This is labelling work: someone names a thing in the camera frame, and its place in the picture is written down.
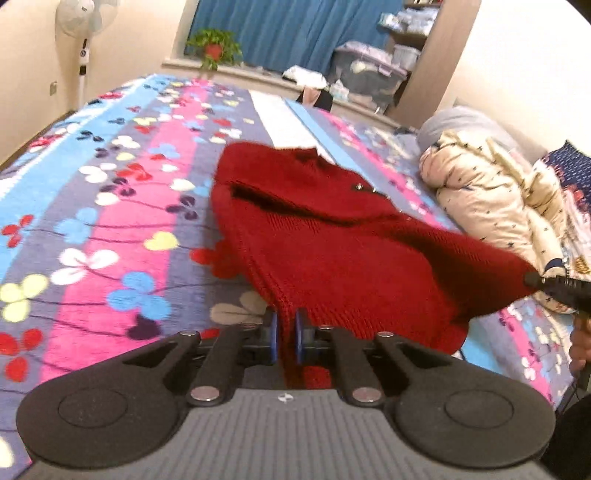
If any red knitted sweater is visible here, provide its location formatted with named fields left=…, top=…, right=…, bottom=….
left=211, top=142, right=531, bottom=388

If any white clothes pile on sill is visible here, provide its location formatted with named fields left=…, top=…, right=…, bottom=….
left=281, top=65, right=329, bottom=90

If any person's right hand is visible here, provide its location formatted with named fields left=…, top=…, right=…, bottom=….
left=569, top=316, right=591, bottom=376

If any navy patterned pillow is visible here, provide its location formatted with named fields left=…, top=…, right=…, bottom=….
left=544, top=141, right=591, bottom=202

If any cream star-patterned duvet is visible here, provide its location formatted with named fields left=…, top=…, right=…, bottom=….
left=419, top=131, right=578, bottom=315

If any colourful floral bed sheet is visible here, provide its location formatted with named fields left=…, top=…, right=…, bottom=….
left=0, top=73, right=578, bottom=480

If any grey pillow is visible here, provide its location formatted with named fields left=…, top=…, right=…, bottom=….
left=417, top=106, right=519, bottom=152

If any wooden shelf unit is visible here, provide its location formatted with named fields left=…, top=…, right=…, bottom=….
left=386, top=0, right=481, bottom=128

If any small clear storage box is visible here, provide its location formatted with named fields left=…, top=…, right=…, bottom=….
left=392, top=44, right=421, bottom=72

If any large clear storage bin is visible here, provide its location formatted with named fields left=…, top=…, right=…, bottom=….
left=328, top=41, right=408, bottom=113

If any pink and black bag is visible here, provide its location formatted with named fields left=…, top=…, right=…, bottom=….
left=297, top=87, right=334, bottom=112

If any potted green plant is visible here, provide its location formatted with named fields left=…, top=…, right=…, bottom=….
left=185, top=28, right=242, bottom=71

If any blue curtain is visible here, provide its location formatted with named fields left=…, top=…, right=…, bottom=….
left=189, top=0, right=404, bottom=74

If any white standing fan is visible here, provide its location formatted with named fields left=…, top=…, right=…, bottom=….
left=56, top=0, right=119, bottom=109

